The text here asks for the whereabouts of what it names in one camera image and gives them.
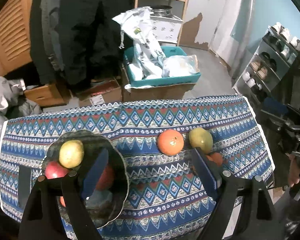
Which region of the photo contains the black jacket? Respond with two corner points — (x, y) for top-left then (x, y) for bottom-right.
(29, 0), (56, 84)

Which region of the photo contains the red apple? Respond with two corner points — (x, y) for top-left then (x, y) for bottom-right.
(96, 164), (115, 191)
(45, 161), (70, 180)

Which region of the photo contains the black hooded coat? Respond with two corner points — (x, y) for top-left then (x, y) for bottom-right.
(61, 0), (136, 87)

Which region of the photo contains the group of shoes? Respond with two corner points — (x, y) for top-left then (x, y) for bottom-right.
(241, 22), (300, 98)

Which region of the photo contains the clear plastic bag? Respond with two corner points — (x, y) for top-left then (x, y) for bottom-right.
(162, 55), (199, 78)

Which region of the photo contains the grey clothing pile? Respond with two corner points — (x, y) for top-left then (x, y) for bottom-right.
(0, 76), (42, 121)

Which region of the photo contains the large cardboard box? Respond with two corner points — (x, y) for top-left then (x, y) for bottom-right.
(121, 65), (196, 102)

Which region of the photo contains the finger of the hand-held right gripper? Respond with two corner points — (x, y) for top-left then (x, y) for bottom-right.
(263, 97), (300, 121)
(261, 109), (298, 141)

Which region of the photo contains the patterned blue tablecloth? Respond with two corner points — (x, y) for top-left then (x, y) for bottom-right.
(0, 94), (276, 240)

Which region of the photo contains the wooden drawer box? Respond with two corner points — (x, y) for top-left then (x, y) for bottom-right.
(23, 83), (66, 107)

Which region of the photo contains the wooden louvered wardrobe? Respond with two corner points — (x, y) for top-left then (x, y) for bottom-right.
(0, 0), (38, 78)

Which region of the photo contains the grey shoe rack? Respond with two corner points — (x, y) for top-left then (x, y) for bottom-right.
(232, 24), (300, 103)

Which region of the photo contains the green glass bowl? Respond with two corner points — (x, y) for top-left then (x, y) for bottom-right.
(41, 129), (129, 229)

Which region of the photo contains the person's right hand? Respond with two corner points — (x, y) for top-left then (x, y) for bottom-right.
(287, 154), (300, 188)

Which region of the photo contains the teal plastic basket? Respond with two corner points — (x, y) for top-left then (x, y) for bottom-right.
(123, 45), (201, 88)

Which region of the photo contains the wooden shelf rack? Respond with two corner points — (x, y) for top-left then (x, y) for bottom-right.
(134, 0), (192, 47)

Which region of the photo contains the large orange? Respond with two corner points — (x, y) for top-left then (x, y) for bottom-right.
(157, 129), (185, 156)

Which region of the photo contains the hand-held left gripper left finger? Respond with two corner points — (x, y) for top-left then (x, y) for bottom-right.
(20, 149), (109, 240)

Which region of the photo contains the grey jacket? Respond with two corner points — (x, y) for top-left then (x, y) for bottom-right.
(41, 0), (65, 71)

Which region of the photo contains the steel pot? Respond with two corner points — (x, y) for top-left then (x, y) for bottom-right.
(150, 5), (173, 17)

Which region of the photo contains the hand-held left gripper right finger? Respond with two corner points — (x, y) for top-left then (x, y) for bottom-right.
(191, 147), (278, 240)

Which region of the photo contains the white perforated basket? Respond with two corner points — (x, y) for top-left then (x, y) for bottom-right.
(150, 15), (184, 43)

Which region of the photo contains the white rice bag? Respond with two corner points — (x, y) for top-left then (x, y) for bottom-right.
(112, 6), (166, 79)

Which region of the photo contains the white door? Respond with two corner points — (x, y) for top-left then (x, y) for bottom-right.
(209, 0), (256, 63)

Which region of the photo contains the cardboard box with red contents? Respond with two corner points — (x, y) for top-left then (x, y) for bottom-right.
(76, 79), (123, 107)

